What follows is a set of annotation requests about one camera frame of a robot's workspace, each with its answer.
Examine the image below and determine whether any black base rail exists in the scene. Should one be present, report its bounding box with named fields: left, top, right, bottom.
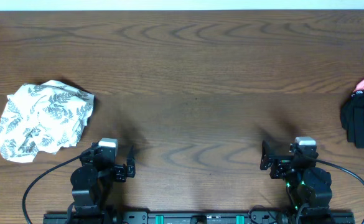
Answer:
left=43, top=210, right=355, bottom=224

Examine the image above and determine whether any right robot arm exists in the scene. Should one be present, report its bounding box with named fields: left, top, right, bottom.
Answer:
left=260, top=136, right=332, bottom=219

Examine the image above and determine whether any white fern print cloth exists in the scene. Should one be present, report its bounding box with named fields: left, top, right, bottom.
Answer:
left=0, top=80, right=95, bottom=163

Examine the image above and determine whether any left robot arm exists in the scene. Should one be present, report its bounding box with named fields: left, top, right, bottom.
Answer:
left=67, top=143, right=136, bottom=223

